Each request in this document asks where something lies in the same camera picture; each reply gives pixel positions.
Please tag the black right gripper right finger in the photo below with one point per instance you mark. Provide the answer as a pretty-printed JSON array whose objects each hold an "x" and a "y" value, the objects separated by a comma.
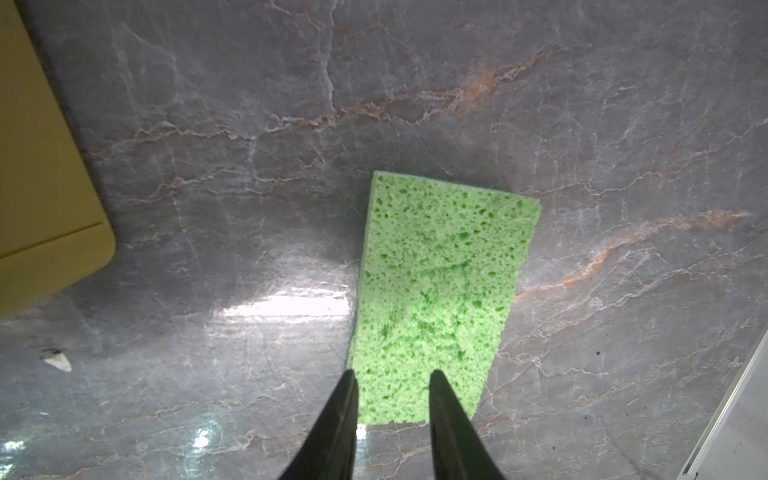
[{"x": 457, "y": 451}]

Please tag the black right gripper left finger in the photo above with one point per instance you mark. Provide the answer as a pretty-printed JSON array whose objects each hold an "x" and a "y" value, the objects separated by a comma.
[{"x": 329, "y": 450}]

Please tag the green sponge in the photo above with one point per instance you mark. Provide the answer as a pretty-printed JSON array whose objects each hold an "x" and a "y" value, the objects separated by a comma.
[{"x": 439, "y": 272}]

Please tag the olive cream drawer cabinet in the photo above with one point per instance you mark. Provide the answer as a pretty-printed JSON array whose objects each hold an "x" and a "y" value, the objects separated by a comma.
[{"x": 54, "y": 229}]

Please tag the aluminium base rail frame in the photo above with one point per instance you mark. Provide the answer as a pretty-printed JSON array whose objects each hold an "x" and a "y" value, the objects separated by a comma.
[{"x": 734, "y": 443}]

